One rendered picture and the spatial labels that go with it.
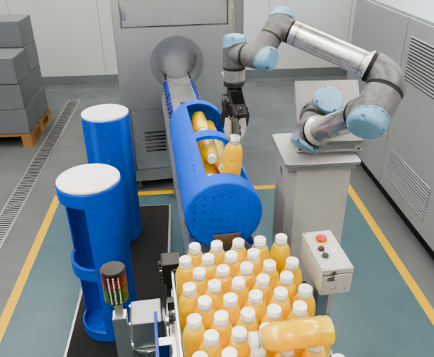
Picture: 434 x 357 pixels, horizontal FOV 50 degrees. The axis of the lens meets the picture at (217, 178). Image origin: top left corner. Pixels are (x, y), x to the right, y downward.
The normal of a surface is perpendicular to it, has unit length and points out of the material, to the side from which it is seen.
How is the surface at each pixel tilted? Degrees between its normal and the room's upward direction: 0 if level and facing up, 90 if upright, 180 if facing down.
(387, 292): 0
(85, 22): 90
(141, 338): 90
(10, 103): 90
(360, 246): 0
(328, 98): 43
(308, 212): 90
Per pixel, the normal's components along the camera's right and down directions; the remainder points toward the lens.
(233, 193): 0.15, 0.47
